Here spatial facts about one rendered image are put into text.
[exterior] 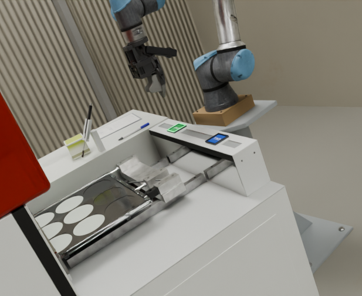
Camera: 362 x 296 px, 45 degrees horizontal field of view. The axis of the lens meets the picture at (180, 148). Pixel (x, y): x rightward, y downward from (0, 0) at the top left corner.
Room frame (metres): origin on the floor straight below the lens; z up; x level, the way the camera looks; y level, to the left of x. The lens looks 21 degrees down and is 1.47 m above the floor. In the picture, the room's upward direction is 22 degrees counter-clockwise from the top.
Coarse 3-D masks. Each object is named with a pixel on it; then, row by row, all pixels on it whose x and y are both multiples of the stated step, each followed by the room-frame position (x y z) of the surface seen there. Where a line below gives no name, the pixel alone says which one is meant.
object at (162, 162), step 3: (162, 159) 1.55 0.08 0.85; (165, 159) 1.55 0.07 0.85; (156, 162) 1.54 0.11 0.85; (159, 162) 1.53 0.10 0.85; (162, 162) 1.54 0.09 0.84; (165, 162) 1.54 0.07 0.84; (150, 165) 1.54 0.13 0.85; (153, 165) 1.53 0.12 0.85; (156, 165) 1.53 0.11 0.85; (159, 165) 1.53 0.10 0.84; (162, 165) 1.54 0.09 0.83; (165, 165) 1.54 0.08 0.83; (153, 168) 1.52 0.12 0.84; (156, 168) 1.53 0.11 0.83; (159, 168) 1.53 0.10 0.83; (126, 180) 1.49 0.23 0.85; (129, 183) 1.48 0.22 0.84; (132, 183) 1.48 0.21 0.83
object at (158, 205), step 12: (192, 180) 1.28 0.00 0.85; (204, 180) 1.29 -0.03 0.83; (156, 204) 1.22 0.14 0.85; (168, 204) 1.24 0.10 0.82; (132, 216) 1.21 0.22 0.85; (144, 216) 1.21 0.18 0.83; (120, 228) 1.17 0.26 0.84; (132, 228) 1.19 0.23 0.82; (96, 240) 1.15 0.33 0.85; (108, 240) 1.15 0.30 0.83; (84, 252) 1.13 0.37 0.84; (96, 252) 1.14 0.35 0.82; (72, 264) 1.11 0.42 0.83
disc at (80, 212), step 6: (72, 210) 1.31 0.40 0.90; (78, 210) 1.29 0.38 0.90; (84, 210) 1.27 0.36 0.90; (90, 210) 1.25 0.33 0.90; (66, 216) 1.28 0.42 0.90; (72, 216) 1.26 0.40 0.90; (78, 216) 1.25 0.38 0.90; (84, 216) 1.23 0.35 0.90; (66, 222) 1.24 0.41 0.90; (72, 222) 1.22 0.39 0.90
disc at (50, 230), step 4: (52, 224) 1.26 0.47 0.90; (56, 224) 1.25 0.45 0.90; (60, 224) 1.24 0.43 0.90; (44, 228) 1.26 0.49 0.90; (48, 228) 1.25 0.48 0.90; (52, 228) 1.23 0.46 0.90; (56, 228) 1.22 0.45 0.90; (60, 228) 1.21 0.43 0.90; (44, 232) 1.23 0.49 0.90; (48, 232) 1.22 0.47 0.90; (52, 232) 1.21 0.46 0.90; (56, 232) 1.20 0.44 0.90; (48, 236) 1.19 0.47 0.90; (52, 236) 1.18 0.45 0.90
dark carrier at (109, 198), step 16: (80, 192) 1.43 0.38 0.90; (96, 192) 1.37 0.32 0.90; (112, 192) 1.32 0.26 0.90; (128, 192) 1.27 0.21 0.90; (48, 208) 1.40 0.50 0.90; (96, 208) 1.25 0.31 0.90; (112, 208) 1.21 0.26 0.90; (128, 208) 1.16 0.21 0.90; (48, 224) 1.27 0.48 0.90; (64, 224) 1.23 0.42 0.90; (80, 240) 1.09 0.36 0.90
